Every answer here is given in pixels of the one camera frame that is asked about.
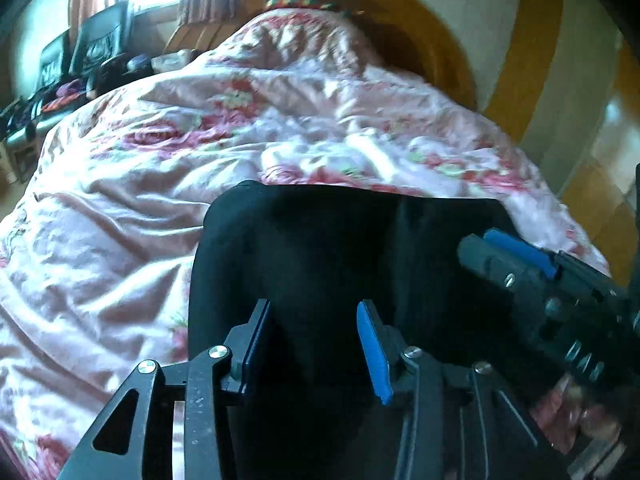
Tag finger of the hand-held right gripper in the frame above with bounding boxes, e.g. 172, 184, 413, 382
482, 228, 560, 281
457, 232, 551, 313

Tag multicoloured pillow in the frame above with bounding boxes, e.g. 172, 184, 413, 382
264, 0, 352, 15

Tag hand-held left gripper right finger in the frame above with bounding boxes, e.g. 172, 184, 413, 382
356, 300, 571, 480

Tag pink floral blanket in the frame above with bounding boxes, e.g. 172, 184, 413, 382
0, 10, 615, 480

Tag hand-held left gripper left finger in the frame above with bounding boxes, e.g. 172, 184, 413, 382
57, 299, 272, 480

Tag colourful clothes pile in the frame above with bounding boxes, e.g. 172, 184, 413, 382
41, 77, 87, 112

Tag wooden headboard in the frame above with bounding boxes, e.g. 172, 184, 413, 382
164, 0, 482, 112

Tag black pants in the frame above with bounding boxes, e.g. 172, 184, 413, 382
187, 180, 568, 480

